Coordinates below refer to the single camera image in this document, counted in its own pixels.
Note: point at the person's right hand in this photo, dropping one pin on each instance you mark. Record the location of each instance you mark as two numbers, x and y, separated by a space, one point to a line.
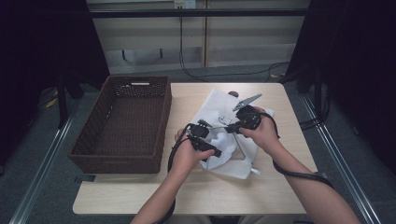
264 133

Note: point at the yellow floor tape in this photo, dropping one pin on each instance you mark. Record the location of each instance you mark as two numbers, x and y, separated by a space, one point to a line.
51 102

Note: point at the black metal stand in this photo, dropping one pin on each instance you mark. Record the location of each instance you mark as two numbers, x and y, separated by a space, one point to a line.
61 102
318 93

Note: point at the person's left hand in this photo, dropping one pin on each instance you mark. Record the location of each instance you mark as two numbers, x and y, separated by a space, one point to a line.
185 155

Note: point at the white wall socket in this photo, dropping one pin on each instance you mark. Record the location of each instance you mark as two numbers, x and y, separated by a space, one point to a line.
184 3

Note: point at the brown wicker basket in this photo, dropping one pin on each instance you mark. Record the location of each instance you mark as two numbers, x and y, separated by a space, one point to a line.
124 124

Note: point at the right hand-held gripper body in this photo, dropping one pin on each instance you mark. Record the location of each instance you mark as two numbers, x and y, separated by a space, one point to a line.
249 116

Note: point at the dark curtain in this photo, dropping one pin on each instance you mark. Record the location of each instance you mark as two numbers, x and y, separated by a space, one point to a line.
37 62
358 62

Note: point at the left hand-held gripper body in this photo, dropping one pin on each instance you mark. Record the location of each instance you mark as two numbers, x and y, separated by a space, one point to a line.
199 131

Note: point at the white mesh laundry bag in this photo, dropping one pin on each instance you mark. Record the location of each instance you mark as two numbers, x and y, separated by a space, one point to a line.
218 105

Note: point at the dark floor tape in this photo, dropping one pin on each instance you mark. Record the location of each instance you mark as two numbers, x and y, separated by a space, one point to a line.
84 179

